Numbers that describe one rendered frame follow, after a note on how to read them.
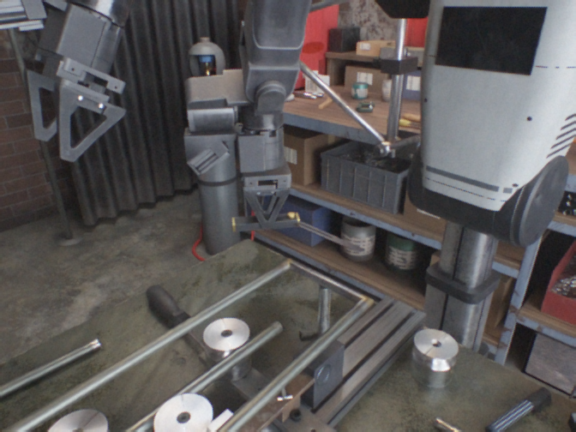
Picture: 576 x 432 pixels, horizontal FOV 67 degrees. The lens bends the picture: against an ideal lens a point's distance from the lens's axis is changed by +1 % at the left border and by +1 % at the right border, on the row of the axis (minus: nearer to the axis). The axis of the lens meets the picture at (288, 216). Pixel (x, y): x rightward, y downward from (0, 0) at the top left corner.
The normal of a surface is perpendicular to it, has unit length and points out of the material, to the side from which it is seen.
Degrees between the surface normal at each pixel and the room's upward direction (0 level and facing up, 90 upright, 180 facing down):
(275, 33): 120
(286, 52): 131
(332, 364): 90
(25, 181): 90
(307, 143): 92
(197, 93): 41
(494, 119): 90
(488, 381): 0
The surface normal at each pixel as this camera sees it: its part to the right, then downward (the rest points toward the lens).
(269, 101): 0.15, 0.92
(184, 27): -0.03, 0.45
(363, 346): 0.00, -0.89
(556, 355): -0.68, 0.34
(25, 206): 0.73, 0.30
